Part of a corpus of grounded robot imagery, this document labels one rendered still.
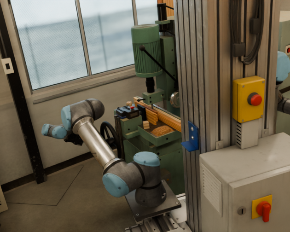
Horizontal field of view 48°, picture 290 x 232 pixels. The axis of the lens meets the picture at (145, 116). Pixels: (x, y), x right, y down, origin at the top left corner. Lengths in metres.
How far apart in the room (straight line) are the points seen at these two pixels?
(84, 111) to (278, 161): 0.93
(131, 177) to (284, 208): 0.62
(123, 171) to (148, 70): 0.84
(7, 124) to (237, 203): 2.56
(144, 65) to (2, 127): 1.65
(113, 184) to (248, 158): 0.58
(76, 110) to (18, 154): 1.83
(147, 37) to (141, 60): 0.15
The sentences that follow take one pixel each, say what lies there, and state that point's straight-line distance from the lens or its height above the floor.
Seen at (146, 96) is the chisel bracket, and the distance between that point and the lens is 2.16.
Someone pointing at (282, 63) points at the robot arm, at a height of 1.42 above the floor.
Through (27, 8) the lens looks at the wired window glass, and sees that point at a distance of 3.20.
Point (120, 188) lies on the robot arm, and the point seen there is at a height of 0.99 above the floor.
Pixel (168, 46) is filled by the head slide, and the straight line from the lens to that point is 2.12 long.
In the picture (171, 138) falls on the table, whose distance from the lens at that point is 2.02.
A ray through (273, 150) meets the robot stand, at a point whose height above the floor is 1.23.
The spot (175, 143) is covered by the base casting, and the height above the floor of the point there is 0.76.
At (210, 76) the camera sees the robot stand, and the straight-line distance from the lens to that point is 1.03.
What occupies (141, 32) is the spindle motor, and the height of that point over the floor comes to 1.48.
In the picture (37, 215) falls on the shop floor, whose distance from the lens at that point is 3.08.
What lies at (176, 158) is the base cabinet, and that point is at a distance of 2.22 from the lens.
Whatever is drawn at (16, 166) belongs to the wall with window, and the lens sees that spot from 3.42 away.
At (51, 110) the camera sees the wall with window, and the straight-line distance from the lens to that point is 3.31.
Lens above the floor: 1.79
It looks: 23 degrees down
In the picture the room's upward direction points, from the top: 6 degrees counter-clockwise
